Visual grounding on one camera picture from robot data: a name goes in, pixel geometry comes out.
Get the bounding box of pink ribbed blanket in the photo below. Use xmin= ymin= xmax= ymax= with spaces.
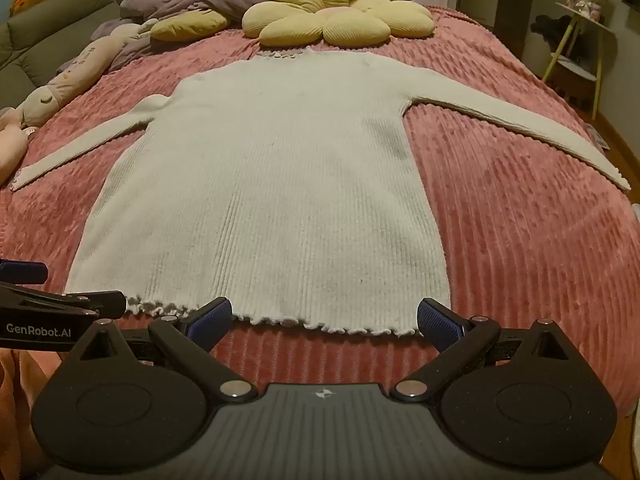
xmin=0 ymin=5 xmax=640 ymax=416

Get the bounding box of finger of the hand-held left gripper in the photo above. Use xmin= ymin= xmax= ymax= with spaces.
xmin=0 ymin=282 xmax=127 ymax=319
xmin=0 ymin=260 xmax=49 ymax=284

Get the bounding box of pink plush toy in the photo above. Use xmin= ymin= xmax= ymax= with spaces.
xmin=0 ymin=106 xmax=36 ymax=186

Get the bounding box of yellow flower-shaped pillow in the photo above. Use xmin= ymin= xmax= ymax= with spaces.
xmin=242 ymin=0 xmax=435 ymax=47

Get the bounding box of long beige plush toy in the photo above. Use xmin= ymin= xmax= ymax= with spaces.
xmin=17 ymin=19 xmax=159 ymax=127

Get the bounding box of yellow-legged side table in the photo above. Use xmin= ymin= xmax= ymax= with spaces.
xmin=541 ymin=1 xmax=619 ymax=107

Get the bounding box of green sofa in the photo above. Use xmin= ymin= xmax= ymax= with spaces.
xmin=0 ymin=0 xmax=122 ymax=111

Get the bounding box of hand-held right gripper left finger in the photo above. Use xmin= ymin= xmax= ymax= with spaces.
xmin=65 ymin=297 xmax=258 ymax=403

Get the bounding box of small yellow leaf pillow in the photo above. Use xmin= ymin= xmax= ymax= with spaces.
xmin=150 ymin=8 xmax=232 ymax=42

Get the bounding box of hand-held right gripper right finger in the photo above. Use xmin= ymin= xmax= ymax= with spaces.
xmin=390 ymin=298 xmax=583 ymax=402

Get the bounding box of black bag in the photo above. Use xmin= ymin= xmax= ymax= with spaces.
xmin=530 ymin=14 xmax=572 ymax=57

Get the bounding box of white ribbed knit sweater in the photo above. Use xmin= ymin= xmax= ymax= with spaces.
xmin=10 ymin=45 xmax=632 ymax=337

